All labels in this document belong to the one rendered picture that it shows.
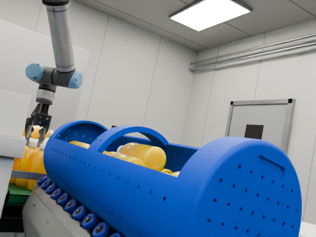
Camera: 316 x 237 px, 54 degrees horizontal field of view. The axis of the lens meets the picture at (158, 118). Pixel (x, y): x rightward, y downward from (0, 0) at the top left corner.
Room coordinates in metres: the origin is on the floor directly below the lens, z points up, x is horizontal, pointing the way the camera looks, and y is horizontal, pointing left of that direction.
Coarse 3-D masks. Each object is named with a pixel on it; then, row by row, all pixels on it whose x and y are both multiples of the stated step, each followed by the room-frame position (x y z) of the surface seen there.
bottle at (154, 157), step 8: (128, 144) 0.91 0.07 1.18; (136, 144) 0.88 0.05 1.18; (144, 144) 0.87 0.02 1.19; (120, 152) 0.92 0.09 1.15; (128, 152) 0.88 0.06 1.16; (136, 152) 0.84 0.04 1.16; (144, 152) 0.81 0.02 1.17; (152, 152) 0.81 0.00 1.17; (160, 152) 0.82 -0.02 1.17; (144, 160) 0.80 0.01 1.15; (152, 160) 0.81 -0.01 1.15; (160, 160) 0.83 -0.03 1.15; (152, 168) 0.81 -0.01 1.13; (160, 168) 0.83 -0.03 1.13
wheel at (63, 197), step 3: (63, 195) 1.02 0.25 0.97; (66, 195) 1.01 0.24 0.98; (69, 195) 1.01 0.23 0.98; (60, 198) 1.01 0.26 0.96; (63, 198) 1.00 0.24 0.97; (66, 198) 1.00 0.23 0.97; (69, 198) 1.00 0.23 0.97; (57, 201) 1.01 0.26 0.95; (60, 201) 1.00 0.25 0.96; (63, 201) 0.99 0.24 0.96; (66, 201) 0.99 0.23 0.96; (60, 204) 0.99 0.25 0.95; (63, 204) 0.99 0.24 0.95
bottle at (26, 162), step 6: (24, 150) 1.38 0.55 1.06; (30, 150) 1.37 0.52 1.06; (36, 150) 1.39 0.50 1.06; (24, 156) 1.36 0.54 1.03; (30, 156) 1.37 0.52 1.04; (24, 162) 1.36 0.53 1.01; (30, 162) 1.37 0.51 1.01; (18, 168) 1.38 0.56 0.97; (24, 168) 1.36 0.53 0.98; (30, 168) 1.37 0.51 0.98; (18, 180) 1.36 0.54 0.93; (24, 180) 1.37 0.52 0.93; (24, 186) 1.37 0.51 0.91
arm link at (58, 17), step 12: (48, 0) 1.00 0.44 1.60; (60, 0) 1.01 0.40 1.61; (48, 12) 1.05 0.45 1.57; (60, 12) 1.05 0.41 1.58; (60, 24) 1.07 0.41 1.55; (60, 36) 1.10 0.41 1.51; (60, 48) 1.13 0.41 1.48; (72, 48) 1.17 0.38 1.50; (60, 60) 1.17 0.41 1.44; (72, 60) 1.20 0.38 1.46; (60, 72) 1.21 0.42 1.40; (72, 72) 1.22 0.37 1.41; (60, 84) 1.25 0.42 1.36; (72, 84) 1.24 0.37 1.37
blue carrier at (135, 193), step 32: (64, 128) 1.15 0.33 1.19; (96, 128) 1.27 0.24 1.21; (128, 128) 0.83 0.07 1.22; (64, 160) 0.96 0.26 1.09; (96, 160) 0.77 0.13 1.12; (192, 160) 0.51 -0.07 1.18; (224, 160) 0.47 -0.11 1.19; (256, 160) 0.52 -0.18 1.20; (288, 160) 0.56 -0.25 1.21; (96, 192) 0.74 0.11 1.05; (128, 192) 0.61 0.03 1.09; (160, 192) 0.52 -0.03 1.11; (192, 192) 0.47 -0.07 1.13; (224, 192) 0.48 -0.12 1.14; (256, 192) 0.52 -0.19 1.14; (288, 192) 0.57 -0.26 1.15; (128, 224) 0.62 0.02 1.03; (160, 224) 0.51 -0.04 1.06; (192, 224) 0.45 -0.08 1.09; (224, 224) 0.49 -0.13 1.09; (256, 224) 0.53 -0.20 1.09; (288, 224) 0.58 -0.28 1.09
